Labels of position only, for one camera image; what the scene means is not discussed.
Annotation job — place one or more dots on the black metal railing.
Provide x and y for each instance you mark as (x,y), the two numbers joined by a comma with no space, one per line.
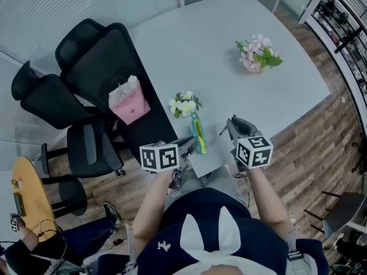
(349,39)

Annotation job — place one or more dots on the small black device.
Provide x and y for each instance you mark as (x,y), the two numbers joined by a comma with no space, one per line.
(20,205)

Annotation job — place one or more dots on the black mesh office chair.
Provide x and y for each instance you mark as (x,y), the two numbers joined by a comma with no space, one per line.
(51,102)
(103,59)

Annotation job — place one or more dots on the grey chair with wooden legs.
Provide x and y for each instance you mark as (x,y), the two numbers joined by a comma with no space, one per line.
(344,211)

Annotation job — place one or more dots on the person's right forearm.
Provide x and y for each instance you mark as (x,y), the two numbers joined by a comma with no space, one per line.
(268,202)

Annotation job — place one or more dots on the person's navy shirt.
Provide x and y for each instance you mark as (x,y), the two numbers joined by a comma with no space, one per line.
(258,239)

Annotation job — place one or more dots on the round yellow wooden table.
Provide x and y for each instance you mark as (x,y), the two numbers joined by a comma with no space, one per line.
(30,182)

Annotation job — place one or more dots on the pink paper bag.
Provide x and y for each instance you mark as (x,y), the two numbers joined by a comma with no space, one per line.
(129,107)

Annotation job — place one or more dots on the person's left forearm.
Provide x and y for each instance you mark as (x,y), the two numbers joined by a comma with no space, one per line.
(152,208)

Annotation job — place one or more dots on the pink flowers in pot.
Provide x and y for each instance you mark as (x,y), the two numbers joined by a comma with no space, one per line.
(258,56)

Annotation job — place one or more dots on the white flowers in pot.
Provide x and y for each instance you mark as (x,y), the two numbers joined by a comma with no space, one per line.
(183,105)

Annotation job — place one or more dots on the black round stool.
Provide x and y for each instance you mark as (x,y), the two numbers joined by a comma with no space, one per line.
(71,196)

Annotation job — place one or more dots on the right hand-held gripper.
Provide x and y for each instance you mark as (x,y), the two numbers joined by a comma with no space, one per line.
(255,153)

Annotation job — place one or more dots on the teal pencil pouch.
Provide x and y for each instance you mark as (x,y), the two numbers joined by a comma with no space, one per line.
(199,133)

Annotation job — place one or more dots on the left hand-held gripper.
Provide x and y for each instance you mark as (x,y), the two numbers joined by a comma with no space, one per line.
(157,159)

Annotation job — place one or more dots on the person's grey trousers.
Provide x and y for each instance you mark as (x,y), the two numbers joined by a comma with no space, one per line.
(218,179)

